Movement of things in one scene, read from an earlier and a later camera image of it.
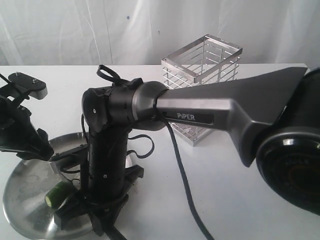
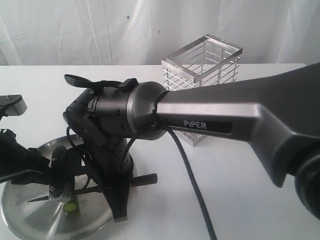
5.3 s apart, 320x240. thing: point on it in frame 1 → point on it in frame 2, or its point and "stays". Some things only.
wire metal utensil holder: (206, 60) stays
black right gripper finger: (101, 209) → (71, 194)
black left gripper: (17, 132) → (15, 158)
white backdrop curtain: (141, 33) stays
